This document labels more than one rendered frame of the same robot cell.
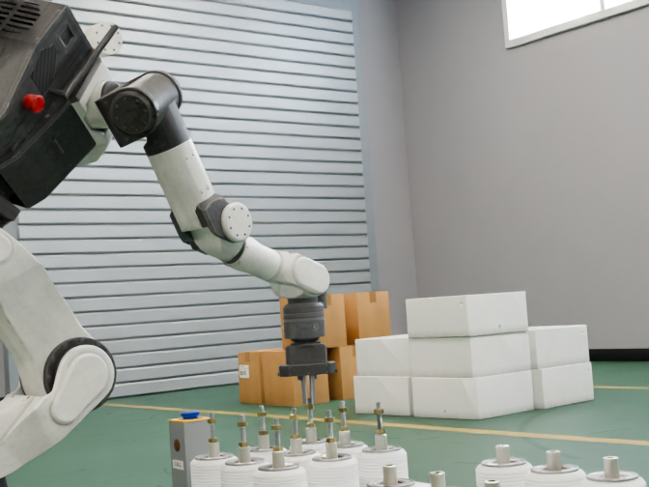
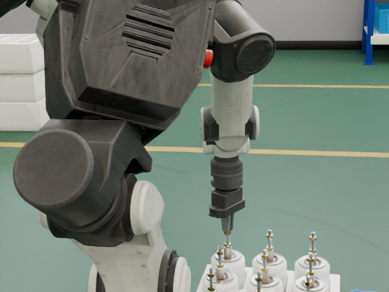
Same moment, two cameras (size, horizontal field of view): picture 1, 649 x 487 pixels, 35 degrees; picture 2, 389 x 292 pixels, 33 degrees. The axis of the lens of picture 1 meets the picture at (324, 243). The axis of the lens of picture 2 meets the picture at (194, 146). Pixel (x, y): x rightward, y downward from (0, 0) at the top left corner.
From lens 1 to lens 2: 1.69 m
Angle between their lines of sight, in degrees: 46
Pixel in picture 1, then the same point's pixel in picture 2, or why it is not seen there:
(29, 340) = (153, 274)
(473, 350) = (35, 83)
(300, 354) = (231, 198)
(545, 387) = not seen: hidden behind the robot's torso
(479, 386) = (40, 108)
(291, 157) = not seen: outside the picture
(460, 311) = (24, 55)
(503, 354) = not seen: hidden behind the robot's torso
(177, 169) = (248, 92)
